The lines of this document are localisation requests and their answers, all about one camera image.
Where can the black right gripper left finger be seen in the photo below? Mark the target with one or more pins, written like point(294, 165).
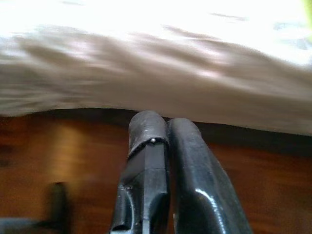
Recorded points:
point(148, 175)

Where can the beige bed sheet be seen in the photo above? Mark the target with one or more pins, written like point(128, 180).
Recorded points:
point(146, 73)

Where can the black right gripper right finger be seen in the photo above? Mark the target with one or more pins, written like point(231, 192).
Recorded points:
point(200, 190)

